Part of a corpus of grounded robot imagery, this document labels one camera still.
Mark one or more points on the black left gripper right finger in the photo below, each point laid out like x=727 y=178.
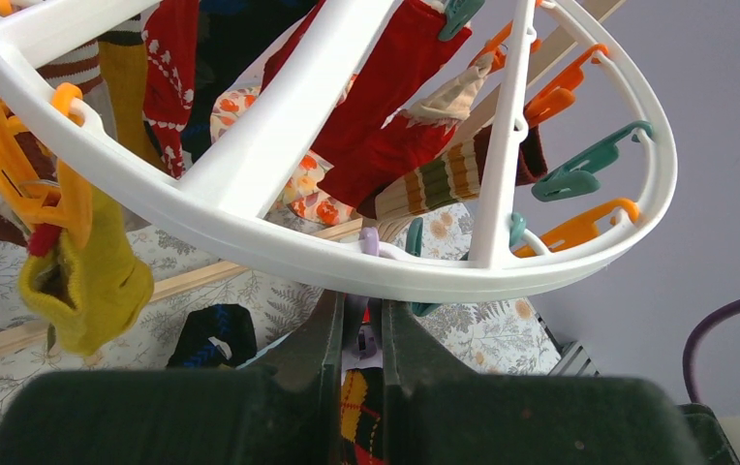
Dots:
x=416 y=368

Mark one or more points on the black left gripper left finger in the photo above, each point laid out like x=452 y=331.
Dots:
x=290 y=410

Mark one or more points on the lilac plastic clip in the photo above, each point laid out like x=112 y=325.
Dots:
x=362 y=313

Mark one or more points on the white round clip hanger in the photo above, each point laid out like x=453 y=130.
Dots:
x=219 y=204

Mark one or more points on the orange plastic clip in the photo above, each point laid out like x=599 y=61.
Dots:
x=65 y=202

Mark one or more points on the black sock with white patch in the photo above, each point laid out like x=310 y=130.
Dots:
x=215 y=336

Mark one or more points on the floral orange cloth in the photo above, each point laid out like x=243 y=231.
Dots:
x=301 y=193

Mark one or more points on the striped beige hanging sock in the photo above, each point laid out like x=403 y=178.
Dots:
x=454 y=176

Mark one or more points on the red hanging sock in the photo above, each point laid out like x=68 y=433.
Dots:
x=366 y=150

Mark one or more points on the yellow hanging sock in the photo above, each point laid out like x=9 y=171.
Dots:
x=90 y=295

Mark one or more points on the grey brown striped sock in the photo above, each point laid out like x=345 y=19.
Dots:
x=81 y=67

